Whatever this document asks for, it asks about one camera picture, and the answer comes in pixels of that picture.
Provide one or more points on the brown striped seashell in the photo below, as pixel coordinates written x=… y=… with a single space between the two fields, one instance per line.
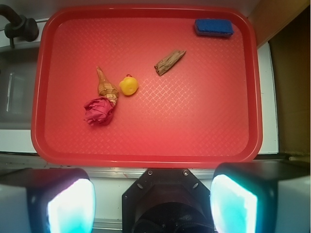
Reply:
x=106 y=88

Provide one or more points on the red plastic tray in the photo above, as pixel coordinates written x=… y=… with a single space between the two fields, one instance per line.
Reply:
x=203 y=111

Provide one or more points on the brown wood chip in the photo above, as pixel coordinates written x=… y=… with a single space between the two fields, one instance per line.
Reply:
x=168 y=61

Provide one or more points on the brown cardboard box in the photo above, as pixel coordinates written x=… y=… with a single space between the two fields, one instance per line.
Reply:
x=283 y=28

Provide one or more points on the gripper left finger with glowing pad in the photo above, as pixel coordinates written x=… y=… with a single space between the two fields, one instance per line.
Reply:
x=49 y=200

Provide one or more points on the blue sponge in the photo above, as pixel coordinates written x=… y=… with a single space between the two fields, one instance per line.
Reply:
x=214 y=27

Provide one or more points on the yellow rubber duck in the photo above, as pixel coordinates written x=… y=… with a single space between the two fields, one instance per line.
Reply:
x=129 y=85

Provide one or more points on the dark metal faucet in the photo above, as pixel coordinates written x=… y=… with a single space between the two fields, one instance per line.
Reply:
x=18 y=26

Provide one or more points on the stainless steel sink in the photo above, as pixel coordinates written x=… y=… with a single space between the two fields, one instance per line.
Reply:
x=17 y=82

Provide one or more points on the crumpled red paper ball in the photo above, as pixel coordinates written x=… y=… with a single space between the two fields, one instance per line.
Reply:
x=99 y=111

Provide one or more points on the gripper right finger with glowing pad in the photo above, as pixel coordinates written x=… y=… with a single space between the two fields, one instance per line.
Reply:
x=261 y=197

